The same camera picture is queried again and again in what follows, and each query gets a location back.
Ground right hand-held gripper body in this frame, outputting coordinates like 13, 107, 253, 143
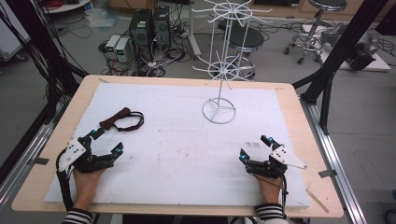
247, 143, 308, 179

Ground white wire rack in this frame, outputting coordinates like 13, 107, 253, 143
191, 0, 274, 126

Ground grey tape piece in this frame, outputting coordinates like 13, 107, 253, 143
27, 157, 50, 166
318, 169, 338, 179

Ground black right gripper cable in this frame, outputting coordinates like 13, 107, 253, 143
253, 174, 290, 220

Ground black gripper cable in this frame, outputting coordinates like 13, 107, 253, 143
55, 148, 76, 213
253, 174, 290, 220

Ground black metal frame post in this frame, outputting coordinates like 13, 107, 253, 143
291, 0, 390, 135
0, 0, 89, 125

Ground person's left hand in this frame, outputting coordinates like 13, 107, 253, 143
72, 167, 107, 212

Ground chrome wheeled black stool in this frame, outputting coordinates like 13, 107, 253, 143
282, 0, 348, 65

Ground person's right hand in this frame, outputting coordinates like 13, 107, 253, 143
255, 174, 285, 206

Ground white power supply box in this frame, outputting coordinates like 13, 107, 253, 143
114, 37, 133, 64
105, 34, 121, 61

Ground black computer tower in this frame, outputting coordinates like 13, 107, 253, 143
128, 8, 154, 64
151, 5, 172, 49

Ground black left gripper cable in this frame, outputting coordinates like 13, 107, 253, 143
55, 148, 76, 213

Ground black round stool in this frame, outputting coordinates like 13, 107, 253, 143
218, 19, 266, 80

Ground black device on white board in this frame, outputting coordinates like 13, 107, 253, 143
319, 21, 392, 73

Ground clear plastic bag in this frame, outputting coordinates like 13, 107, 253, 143
84, 7, 120, 31

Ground white foam board mat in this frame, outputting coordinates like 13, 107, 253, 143
44, 81, 313, 209

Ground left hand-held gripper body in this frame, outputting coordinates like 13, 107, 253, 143
57, 135, 116, 175

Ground thin wooden stick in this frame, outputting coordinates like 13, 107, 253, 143
304, 188, 330, 215

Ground aluminium frame rail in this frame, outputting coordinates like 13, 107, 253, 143
299, 94, 369, 224
0, 96, 73, 210

